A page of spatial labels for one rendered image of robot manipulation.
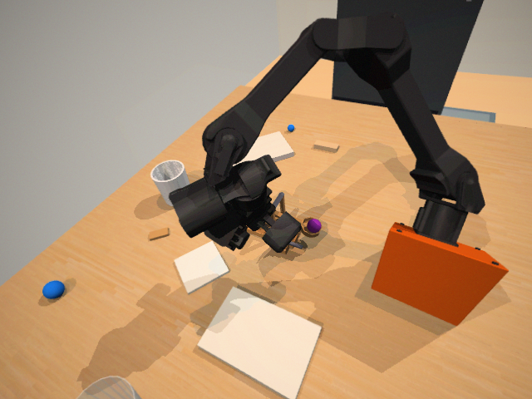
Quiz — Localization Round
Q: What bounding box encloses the purple ball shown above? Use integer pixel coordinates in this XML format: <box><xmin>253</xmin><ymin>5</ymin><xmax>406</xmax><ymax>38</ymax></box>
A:
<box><xmin>307</xmin><ymin>219</ymin><xmax>321</xmax><ymax>233</ymax></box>

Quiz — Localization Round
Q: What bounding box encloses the blue ball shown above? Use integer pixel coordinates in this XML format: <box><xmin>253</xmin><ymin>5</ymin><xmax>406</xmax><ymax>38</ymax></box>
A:
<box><xmin>42</xmin><ymin>281</ymin><xmax>65</xmax><ymax>299</ymax></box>

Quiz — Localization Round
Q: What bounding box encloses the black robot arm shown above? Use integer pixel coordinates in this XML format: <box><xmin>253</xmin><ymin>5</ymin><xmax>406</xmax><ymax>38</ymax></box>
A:
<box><xmin>169</xmin><ymin>11</ymin><xmax>485</xmax><ymax>251</ymax></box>

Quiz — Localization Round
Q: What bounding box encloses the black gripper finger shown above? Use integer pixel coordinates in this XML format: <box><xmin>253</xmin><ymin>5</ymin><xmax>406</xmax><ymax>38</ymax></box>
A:
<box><xmin>248</xmin><ymin>205</ymin><xmax>276</xmax><ymax>231</ymax></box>

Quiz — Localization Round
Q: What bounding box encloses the cream flat square tile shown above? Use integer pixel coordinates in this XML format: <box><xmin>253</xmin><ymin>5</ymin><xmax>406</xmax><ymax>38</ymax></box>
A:
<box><xmin>175</xmin><ymin>241</ymin><xmax>229</xmax><ymax>295</ymax></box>

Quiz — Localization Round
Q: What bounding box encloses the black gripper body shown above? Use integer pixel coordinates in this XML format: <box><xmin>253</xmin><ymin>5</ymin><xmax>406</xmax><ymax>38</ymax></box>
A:
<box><xmin>228</xmin><ymin>186</ymin><xmax>302</xmax><ymax>253</ymax></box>

